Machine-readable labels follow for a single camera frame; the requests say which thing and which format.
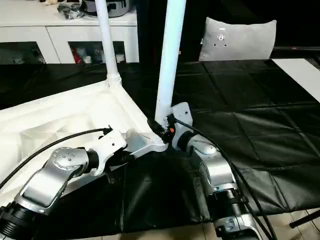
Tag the white plastic table leg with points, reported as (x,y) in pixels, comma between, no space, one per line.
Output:
(170,62)
(107,37)

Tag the white plastic table top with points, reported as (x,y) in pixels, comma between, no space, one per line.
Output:
(62,117)

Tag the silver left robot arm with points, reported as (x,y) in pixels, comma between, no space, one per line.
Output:
(50,175)

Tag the black padded mat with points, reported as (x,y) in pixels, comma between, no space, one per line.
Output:
(250,112)

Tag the small red item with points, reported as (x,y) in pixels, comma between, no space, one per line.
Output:
(76,56)

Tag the grey pillow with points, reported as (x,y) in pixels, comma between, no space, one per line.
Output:
(237,40)

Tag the dark round object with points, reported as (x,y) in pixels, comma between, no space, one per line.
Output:
(110,8)

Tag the white cabinet with glass doors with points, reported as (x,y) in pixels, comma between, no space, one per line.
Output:
(62,32)

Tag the white flat board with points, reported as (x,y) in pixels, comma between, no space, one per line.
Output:
(300,75)

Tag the black stand leg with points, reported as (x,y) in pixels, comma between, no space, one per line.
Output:
(305,220)

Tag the small tan toy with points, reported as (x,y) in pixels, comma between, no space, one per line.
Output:
(51,2)

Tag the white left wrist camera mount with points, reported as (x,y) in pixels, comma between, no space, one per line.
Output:
(110,143)

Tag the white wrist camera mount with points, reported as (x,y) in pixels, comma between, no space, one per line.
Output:
(110,143)
(183,112)

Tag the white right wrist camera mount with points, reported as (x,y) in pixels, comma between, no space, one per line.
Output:
(183,112)

